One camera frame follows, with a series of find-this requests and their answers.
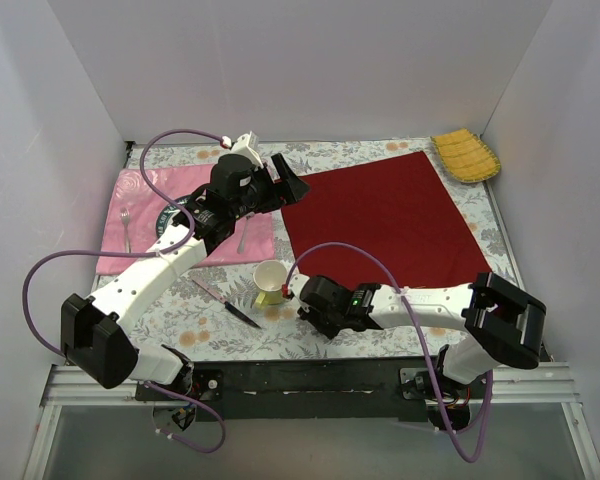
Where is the floral tablecloth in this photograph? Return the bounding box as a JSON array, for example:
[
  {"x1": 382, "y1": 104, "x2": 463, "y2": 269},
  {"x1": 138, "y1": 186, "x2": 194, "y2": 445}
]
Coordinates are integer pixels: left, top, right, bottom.
[{"x1": 132, "y1": 138, "x2": 522, "y2": 361}]

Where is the black blade knife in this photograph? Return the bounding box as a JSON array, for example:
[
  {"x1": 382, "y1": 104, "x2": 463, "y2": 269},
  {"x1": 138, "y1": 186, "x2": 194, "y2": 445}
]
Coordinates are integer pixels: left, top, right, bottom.
[{"x1": 190, "y1": 276, "x2": 261, "y2": 329}]

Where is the aluminium frame rail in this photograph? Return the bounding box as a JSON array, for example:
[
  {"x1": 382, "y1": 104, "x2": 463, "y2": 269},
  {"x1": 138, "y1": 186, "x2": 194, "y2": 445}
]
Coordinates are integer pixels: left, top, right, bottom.
[{"x1": 40, "y1": 362, "x2": 600, "y2": 479}]

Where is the yellow mug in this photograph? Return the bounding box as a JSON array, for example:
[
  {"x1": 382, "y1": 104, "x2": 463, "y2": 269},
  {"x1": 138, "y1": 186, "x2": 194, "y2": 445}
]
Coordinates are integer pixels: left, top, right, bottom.
[{"x1": 253, "y1": 260, "x2": 287, "y2": 308}]

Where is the silver spoon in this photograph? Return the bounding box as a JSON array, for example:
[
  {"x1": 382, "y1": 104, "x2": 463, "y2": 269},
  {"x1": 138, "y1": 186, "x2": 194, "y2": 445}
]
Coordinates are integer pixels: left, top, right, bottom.
[{"x1": 236, "y1": 214, "x2": 253, "y2": 255}]

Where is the silver fork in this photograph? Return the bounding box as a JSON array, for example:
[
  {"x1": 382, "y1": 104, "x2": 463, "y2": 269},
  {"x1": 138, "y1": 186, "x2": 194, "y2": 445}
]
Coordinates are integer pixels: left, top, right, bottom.
[{"x1": 120, "y1": 207, "x2": 132, "y2": 253}]

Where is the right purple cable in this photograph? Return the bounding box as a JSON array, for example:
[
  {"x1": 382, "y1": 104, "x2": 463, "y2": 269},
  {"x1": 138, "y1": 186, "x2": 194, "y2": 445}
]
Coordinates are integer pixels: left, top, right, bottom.
[{"x1": 282, "y1": 242, "x2": 494, "y2": 463}]

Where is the white plate blue rim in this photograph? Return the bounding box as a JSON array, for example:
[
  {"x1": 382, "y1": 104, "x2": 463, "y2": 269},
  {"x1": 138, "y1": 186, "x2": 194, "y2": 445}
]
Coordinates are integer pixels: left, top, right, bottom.
[{"x1": 155, "y1": 195, "x2": 191, "y2": 239}]

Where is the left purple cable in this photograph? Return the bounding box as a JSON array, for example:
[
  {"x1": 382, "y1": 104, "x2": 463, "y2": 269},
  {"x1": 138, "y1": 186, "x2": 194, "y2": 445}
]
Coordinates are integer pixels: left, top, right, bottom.
[{"x1": 21, "y1": 128, "x2": 227, "y2": 454}]

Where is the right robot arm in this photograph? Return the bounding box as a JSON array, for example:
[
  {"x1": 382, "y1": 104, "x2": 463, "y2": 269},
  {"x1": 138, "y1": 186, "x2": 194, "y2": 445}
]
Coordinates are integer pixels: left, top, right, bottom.
[{"x1": 287, "y1": 273, "x2": 546, "y2": 399}]

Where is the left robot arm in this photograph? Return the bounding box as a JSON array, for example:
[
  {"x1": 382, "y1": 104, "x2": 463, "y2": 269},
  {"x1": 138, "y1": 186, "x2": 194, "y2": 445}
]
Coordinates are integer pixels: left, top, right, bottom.
[{"x1": 61, "y1": 154, "x2": 310, "y2": 400}]

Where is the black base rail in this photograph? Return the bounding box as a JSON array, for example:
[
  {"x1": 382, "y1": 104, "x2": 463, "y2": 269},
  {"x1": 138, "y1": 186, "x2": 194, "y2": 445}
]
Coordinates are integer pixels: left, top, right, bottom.
[{"x1": 134, "y1": 352, "x2": 496, "y2": 421}]

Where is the yellow bamboo tray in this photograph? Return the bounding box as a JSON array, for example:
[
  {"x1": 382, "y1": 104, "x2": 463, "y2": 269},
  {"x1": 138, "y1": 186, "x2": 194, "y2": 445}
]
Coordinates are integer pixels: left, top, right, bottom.
[{"x1": 431, "y1": 128, "x2": 501, "y2": 184}]

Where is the dark red cloth napkin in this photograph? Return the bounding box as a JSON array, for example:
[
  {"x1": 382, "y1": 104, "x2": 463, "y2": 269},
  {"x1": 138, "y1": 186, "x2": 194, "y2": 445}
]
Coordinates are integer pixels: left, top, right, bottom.
[{"x1": 282, "y1": 152, "x2": 490, "y2": 288}]

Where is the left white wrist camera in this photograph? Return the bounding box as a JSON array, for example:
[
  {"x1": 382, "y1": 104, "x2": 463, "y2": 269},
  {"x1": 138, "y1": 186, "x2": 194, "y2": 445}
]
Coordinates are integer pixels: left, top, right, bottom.
[{"x1": 220, "y1": 131, "x2": 263, "y2": 168}]

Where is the purple cable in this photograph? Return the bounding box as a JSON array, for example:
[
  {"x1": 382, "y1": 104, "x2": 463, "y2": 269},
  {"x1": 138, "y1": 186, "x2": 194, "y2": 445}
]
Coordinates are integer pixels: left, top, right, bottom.
[
  {"x1": 21, "y1": 128, "x2": 227, "y2": 454},
  {"x1": 282, "y1": 242, "x2": 494, "y2": 463}
]

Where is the pink placemat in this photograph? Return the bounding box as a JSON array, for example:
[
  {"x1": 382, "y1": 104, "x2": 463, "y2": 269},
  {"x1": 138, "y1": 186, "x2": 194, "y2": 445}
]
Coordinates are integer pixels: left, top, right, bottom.
[{"x1": 101, "y1": 164, "x2": 275, "y2": 267}]

